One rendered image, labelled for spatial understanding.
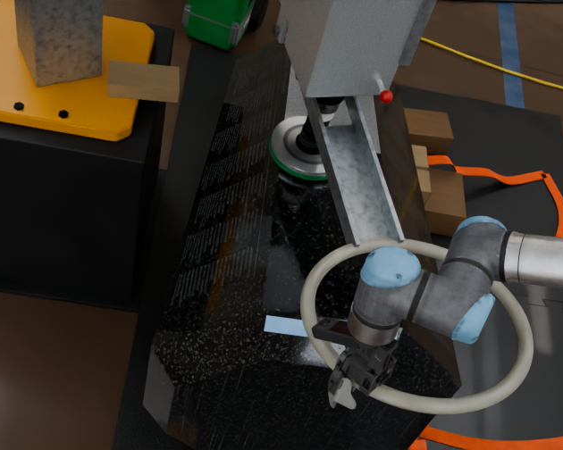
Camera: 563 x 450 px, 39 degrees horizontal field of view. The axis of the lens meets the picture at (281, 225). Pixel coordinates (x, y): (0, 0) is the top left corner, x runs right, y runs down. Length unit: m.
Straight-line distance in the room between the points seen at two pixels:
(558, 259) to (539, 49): 3.18
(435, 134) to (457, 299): 2.23
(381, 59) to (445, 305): 0.75
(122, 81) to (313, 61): 0.68
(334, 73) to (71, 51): 0.79
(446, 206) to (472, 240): 1.81
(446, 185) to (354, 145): 1.34
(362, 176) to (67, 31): 0.89
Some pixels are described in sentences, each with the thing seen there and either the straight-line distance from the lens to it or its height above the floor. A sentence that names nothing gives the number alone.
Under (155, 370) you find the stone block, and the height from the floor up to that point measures 0.52.
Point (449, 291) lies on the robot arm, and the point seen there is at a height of 1.39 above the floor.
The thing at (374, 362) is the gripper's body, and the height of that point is 1.19.
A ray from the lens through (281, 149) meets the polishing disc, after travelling 2.14.
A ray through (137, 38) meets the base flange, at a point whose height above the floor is 0.78.
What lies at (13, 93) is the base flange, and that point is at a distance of 2.34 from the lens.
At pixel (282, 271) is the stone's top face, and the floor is 0.84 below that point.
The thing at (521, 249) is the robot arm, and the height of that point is 1.43.
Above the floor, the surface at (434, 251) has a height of 1.03.
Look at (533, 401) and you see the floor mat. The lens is 3.03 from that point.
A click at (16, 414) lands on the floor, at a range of 2.64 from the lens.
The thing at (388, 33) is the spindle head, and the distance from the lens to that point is 1.83.
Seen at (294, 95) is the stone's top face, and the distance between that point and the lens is 2.35.
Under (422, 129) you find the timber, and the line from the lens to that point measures 3.50.
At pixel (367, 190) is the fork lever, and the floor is 1.01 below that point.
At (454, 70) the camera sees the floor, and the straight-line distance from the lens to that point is 4.09.
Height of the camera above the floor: 2.39
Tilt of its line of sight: 50 degrees down
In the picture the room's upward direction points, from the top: 18 degrees clockwise
